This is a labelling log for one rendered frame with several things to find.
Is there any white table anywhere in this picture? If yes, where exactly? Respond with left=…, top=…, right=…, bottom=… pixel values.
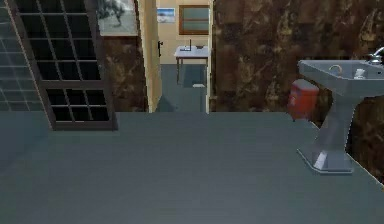
left=174, top=45, right=210, bottom=85

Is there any black thin upright object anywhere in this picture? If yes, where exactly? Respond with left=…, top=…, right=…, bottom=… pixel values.
left=180, top=38, right=193, bottom=53

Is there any cream room door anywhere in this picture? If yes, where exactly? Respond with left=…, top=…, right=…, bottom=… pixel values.
left=137, top=0, right=163, bottom=114

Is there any brown framed window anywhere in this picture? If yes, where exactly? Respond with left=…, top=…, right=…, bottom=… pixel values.
left=178, top=4, right=210, bottom=36

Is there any red bin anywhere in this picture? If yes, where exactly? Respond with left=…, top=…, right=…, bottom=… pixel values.
left=287, top=78, right=320, bottom=122

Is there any dark brown glass-paned partition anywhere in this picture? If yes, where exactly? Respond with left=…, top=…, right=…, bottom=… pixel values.
left=0, top=0, right=119, bottom=132

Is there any silver faucet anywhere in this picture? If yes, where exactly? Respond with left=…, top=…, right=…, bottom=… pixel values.
left=367, top=46, right=384, bottom=66

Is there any blue framed wall picture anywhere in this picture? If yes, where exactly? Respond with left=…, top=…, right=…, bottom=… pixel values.
left=156, top=7, right=176, bottom=24

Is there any grey framed wall picture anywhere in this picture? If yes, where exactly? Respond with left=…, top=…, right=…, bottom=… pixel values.
left=95, top=0, right=139, bottom=37

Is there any grey pedestal sink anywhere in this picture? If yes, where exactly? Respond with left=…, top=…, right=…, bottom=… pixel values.
left=296, top=59, right=384, bottom=175

